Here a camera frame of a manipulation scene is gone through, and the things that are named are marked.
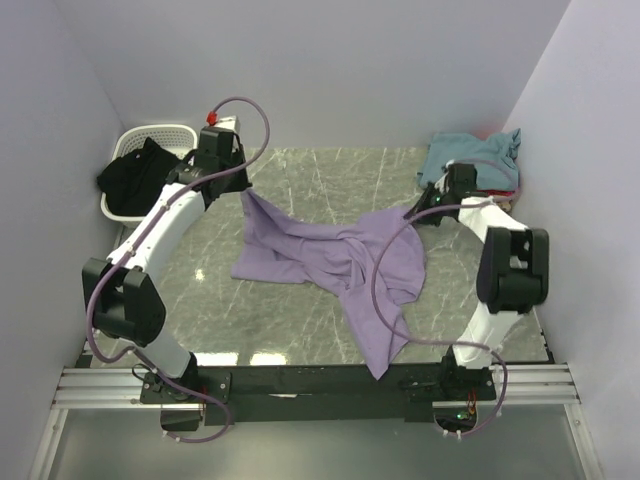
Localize red folded t shirt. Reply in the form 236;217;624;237
477;190;518;201

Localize teal folded t shirt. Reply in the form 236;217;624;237
417;129;522;192

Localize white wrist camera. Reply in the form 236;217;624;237
206;111;241;134
435;159;455;194

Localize black t shirt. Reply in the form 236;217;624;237
96;137;181;217

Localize tan folded t shirt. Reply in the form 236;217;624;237
492;196;515;213

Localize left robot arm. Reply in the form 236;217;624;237
82;117;250;402

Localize purple t shirt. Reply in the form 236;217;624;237
231;190;426;379

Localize aluminium rail frame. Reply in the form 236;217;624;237
27;239;584;480

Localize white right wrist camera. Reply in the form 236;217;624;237
435;159;455;194

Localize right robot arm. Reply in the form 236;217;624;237
405;161;550;399

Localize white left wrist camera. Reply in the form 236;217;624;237
206;111;241;134

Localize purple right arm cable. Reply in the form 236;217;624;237
371;158;524;441

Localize white laundry basket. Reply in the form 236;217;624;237
96;124;197;226

